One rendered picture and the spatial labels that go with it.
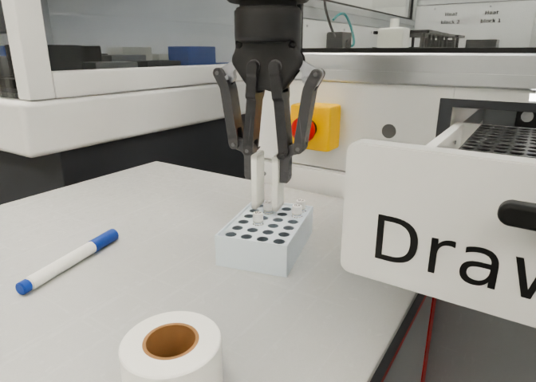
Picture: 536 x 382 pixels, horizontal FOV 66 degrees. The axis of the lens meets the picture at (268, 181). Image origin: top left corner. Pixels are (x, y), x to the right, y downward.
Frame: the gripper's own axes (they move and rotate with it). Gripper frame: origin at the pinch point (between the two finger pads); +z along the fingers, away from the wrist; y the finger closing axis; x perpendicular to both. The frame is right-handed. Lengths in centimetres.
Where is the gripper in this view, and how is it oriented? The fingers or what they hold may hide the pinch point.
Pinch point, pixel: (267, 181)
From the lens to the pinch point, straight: 51.7
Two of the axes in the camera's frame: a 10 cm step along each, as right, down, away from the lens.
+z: 0.0, 9.5, 3.0
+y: -9.5, -1.0, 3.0
